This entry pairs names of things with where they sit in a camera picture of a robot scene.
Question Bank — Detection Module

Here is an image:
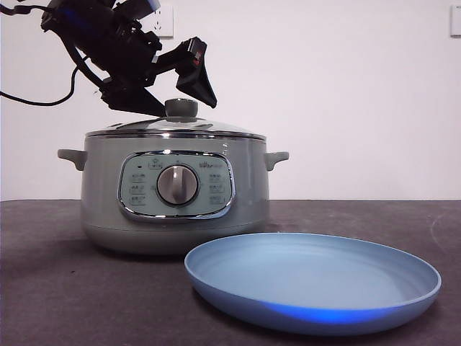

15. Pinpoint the glass lid with green knob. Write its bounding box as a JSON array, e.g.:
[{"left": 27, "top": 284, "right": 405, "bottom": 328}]
[{"left": 85, "top": 97, "right": 267, "bottom": 140}]

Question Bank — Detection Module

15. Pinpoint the pale green electric steamer pot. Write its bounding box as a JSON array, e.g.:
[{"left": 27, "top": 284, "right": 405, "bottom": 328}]
[{"left": 56, "top": 133, "right": 290, "bottom": 256}]

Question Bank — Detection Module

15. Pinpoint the blue round plate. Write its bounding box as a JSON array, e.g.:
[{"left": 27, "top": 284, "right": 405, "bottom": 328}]
[{"left": 184, "top": 232, "right": 443, "bottom": 337}]

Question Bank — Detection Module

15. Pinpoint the white wall power socket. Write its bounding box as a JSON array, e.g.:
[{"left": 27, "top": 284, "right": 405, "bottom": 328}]
[{"left": 153, "top": 5, "right": 174, "bottom": 40}]

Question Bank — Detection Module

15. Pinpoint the black cable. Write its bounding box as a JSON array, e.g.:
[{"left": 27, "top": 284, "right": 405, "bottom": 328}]
[
  {"left": 0, "top": 64, "right": 83, "bottom": 107},
  {"left": 0, "top": 2, "right": 46, "bottom": 18}
]

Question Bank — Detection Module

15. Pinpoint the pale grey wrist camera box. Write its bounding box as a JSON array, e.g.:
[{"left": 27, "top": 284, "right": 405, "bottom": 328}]
[{"left": 124, "top": 0, "right": 161, "bottom": 17}]

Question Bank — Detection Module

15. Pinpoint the white wall switch plate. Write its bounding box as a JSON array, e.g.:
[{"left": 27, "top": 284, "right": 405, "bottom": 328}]
[{"left": 449, "top": 5, "right": 461, "bottom": 38}]

